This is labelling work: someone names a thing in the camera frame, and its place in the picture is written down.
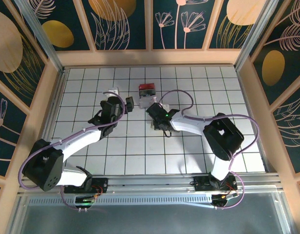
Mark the clear acrylic tiered card stand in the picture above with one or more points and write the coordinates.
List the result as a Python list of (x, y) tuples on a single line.
[(142, 106)]

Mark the red VIP card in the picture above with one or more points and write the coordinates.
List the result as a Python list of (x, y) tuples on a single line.
[(147, 87)]

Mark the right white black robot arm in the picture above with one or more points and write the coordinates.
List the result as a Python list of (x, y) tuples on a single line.
[(223, 136)]

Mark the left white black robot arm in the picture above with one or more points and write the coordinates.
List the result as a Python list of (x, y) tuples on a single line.
[(77, 141)]

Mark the white VIP card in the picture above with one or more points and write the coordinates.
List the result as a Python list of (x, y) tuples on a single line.
[(145, 102)]

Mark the black VIP card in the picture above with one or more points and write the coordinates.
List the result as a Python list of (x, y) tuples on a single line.
[(147, 93)]

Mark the black connector module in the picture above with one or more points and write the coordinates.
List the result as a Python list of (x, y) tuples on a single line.
[(84, 203), (219, 203)]

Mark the aluminium side rail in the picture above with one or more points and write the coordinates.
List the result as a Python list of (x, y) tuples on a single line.
[(57, 97)]

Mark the aluminium front rail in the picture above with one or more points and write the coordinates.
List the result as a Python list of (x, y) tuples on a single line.
[(150, 181)]

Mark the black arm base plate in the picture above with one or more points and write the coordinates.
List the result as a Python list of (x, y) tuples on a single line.
[(101, 184), (201, 182)]

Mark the aluminium corner post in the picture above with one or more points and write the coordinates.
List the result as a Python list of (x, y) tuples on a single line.
[(253, 36), (40, 36)]

